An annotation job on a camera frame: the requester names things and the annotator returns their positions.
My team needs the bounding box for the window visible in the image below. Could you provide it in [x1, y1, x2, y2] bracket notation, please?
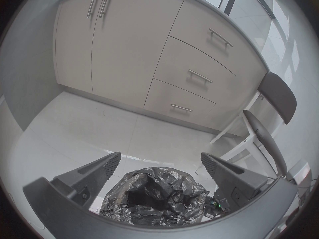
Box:
[199, 0, 277, 19]

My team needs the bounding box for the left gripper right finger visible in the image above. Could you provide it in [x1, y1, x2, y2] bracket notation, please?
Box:
[200, 152, 269, 210]

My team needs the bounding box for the grey chair with white legs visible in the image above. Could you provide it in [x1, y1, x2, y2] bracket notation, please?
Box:
[210, 72, 298, 182]

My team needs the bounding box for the black plastic bag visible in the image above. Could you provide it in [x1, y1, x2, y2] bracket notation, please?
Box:
[100, 166, 211, 227]

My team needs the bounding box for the beige cabinet with drawers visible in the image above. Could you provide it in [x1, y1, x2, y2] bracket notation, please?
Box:
[53, 0, 271, 137]

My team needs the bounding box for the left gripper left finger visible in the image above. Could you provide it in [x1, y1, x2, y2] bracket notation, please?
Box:
[51, 151, 122, 209]

